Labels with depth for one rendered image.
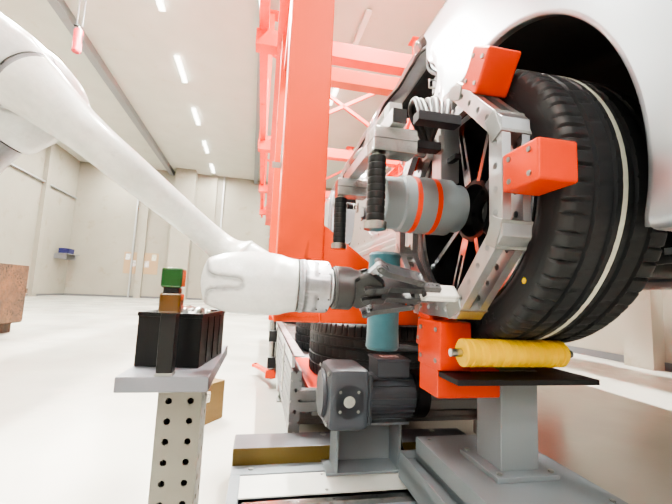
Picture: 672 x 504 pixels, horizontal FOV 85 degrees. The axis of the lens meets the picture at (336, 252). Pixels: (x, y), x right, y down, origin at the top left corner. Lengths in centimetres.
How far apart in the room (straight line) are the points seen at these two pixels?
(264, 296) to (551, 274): 50
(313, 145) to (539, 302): 92
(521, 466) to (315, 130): 117
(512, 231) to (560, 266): 10
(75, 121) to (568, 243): 81
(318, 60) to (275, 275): 109
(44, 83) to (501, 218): 75
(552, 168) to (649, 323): 431
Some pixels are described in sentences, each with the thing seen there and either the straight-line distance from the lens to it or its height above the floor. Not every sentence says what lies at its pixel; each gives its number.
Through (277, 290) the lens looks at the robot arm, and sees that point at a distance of 58.
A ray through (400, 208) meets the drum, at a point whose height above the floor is 82.
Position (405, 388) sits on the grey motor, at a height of 34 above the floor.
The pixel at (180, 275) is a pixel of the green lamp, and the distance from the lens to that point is 79.
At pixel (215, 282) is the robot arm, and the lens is 60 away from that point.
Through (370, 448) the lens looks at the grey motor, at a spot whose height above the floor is 12.
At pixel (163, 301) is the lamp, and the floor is 59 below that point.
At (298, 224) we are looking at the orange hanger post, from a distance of 130.
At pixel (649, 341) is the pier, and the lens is 496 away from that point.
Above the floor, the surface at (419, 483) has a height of 15.
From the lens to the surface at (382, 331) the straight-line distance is 98.
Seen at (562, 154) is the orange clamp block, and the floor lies 86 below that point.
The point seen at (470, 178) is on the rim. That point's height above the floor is 94.
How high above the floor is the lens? 62
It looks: 6 degrees up
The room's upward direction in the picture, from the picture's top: 2 degrees clockwise
